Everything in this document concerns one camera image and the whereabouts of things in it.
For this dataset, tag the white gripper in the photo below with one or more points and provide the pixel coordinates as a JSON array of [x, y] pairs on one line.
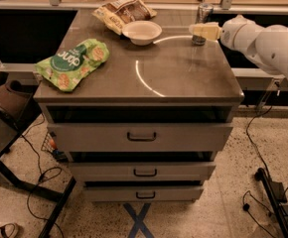
[[227, 34]]

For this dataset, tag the silver redbull can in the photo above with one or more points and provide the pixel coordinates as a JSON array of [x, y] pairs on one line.
[[203, 13]]

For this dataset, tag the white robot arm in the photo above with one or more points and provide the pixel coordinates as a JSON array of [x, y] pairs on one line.
[[266, 47]]

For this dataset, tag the brown yellow chip bag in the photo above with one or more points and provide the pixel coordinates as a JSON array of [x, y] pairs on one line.
[[115, 15]]

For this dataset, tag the green rice chip bag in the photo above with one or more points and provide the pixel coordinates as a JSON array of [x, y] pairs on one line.
[[67, 69]]

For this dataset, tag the white bowl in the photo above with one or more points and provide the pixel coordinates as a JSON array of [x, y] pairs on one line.
[[142, 33]]

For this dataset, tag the grey drawer cabinet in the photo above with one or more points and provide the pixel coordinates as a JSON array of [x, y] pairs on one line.
[[169, 81]]

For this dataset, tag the top grey drawer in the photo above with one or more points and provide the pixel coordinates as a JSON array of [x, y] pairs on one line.
[[142, 137]]

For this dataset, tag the grey drawer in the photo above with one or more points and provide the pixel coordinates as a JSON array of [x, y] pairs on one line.
[[142, 137], [144, 193], [147, 171]]

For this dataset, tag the middle grey drawer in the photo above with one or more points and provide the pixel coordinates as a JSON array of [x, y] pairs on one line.
[[147, 171]]

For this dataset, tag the black stand right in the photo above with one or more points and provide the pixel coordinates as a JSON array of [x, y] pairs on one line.
[[276, 194]]

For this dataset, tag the bottom grey drawer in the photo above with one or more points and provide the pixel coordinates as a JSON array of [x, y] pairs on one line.
[[144, 193]]

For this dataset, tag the dark side table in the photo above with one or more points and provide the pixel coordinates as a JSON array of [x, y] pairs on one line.
[[18, 110]]

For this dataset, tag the black white sneaker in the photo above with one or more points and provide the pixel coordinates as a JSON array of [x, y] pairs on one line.
[[9, 230]]

